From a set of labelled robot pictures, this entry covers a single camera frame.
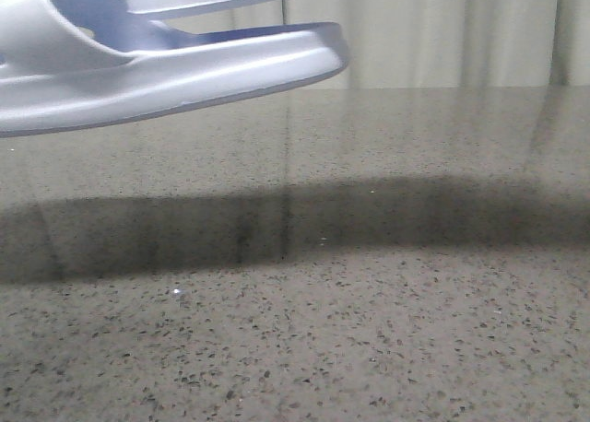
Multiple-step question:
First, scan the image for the light blue slipper one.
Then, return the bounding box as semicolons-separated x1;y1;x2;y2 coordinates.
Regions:
1;0;349;137

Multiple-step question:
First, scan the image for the white pleated curtain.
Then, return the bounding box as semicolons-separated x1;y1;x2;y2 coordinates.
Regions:
172;0;589;88

